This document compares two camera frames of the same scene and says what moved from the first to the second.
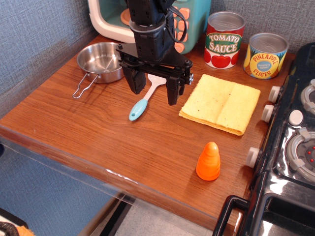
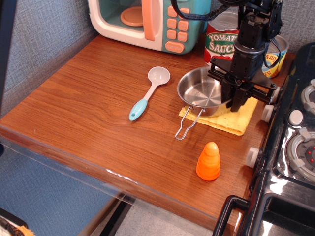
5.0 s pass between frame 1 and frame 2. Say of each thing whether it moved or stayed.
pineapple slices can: stayed
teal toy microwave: stayed
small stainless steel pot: moved
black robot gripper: moved
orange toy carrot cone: stayed
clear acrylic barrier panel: stayed
